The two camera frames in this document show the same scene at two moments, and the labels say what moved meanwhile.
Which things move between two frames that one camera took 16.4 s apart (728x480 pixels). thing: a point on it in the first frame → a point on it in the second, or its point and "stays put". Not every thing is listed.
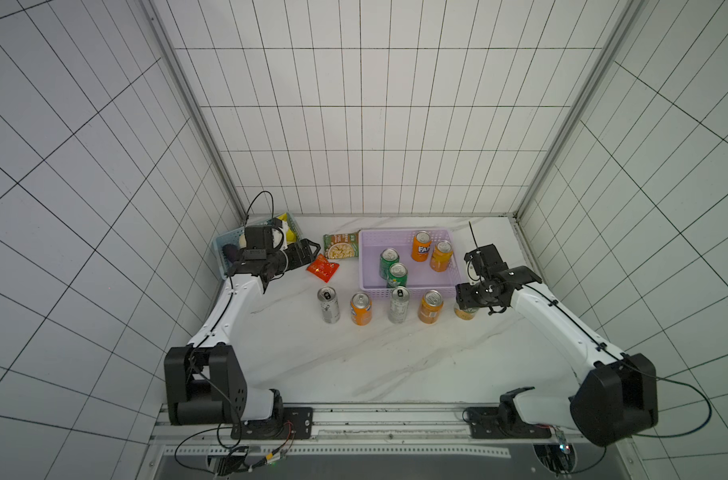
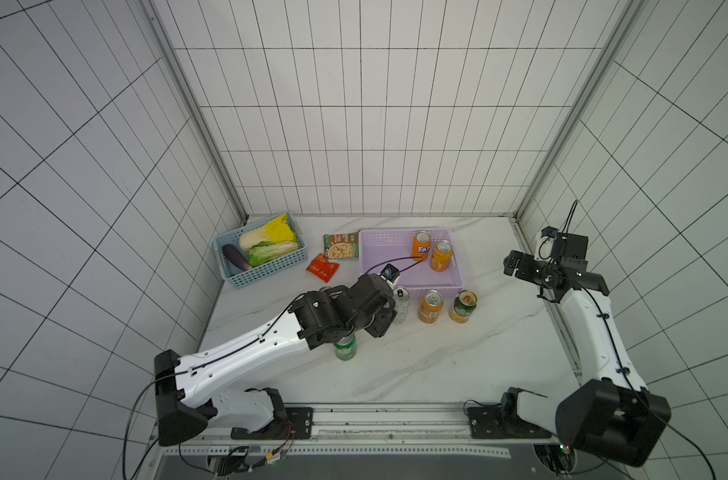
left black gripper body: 294,259 → 375,324
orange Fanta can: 421,243 stays put
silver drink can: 399,304 stays put
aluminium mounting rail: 377,430 stays put
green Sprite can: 387,258 → 346,347
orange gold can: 441,256 stays put
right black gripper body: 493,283 → 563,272
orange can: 431,305 stays put
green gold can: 467,314 stays put
